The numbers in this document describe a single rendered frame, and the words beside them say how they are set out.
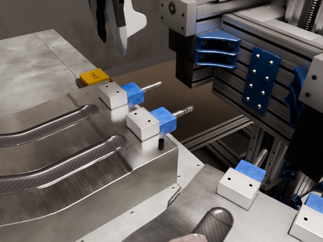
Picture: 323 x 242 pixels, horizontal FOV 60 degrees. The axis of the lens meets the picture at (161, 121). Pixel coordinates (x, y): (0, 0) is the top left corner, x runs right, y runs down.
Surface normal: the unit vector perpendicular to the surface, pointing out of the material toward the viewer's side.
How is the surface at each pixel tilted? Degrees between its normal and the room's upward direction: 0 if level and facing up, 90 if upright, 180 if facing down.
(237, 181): 0
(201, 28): 90
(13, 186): 25
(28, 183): 20
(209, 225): 7
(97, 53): 90
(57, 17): 90
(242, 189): 0
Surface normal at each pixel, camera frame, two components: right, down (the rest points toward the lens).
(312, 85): -0.84, 0.33
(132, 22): 0.57, 0.32
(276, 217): 0.00, -0.78
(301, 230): -0.61, 0.50
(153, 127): 0.58, 0.51
